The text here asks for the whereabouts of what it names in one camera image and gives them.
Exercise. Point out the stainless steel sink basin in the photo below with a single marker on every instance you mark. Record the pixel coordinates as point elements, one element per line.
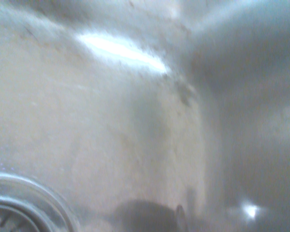
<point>111,120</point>

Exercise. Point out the round metal drain strainer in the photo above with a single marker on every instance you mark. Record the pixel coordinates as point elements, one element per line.
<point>19,207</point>

